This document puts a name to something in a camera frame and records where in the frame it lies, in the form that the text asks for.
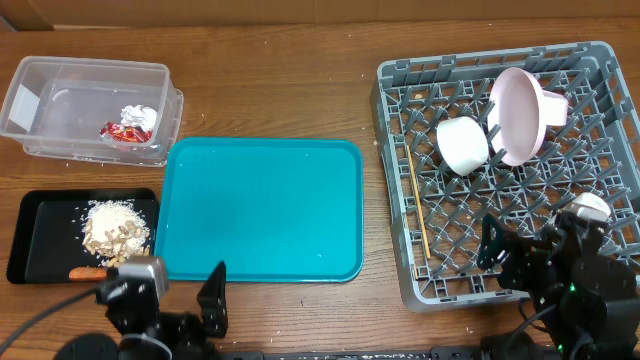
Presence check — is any white tissue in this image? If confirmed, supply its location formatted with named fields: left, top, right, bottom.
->
left=120, top=105, right=157, bottom=131

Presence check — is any white cup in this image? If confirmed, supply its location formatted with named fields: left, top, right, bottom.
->
left=563, top=193, right=611, bottom=222

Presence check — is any orange carrot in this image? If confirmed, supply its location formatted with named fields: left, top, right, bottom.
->
left=68, top=267, right=108, bottom=282

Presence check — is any pile of peanut shells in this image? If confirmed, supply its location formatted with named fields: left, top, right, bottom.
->
left=82, top=221, right=151, bottom=268

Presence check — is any white plate with food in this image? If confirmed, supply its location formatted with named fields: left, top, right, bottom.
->
left=487, top=67, right=546, bottom=166

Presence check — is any black plastic tray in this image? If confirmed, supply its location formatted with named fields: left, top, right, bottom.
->
left=6, top=188, right=160, bottom=284

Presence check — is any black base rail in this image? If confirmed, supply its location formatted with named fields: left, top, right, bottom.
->
left=214, top=344, right=571, bottom=360

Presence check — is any red snack wrapper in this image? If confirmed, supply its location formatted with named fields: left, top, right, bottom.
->
left=100, top=122, right=152, bottom=143

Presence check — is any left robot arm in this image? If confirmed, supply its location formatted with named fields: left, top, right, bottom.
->
left=55, top=256, right=229, bottom=360

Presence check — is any white bowl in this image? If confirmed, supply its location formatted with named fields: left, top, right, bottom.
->
left=539, top=90, right=569, bottom=127
left=436, top=116, right=489, bottom=176

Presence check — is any clear plastic storage bin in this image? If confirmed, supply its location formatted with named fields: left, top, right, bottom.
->
left=1, top=56, right=184, bottom=167

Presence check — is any wooden chopstick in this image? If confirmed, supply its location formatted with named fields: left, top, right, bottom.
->
left=405, top=143, right=431, bottom=260

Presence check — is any pile of white rice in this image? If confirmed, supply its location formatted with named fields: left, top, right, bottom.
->
left=81, top=200, right=150, bottom=234

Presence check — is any teal serving tray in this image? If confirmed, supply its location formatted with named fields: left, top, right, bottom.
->
left=153, top=137, right=364, bottom=283

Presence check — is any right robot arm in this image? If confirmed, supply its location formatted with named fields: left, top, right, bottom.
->
left=474, top=211, right=639, bottom=359

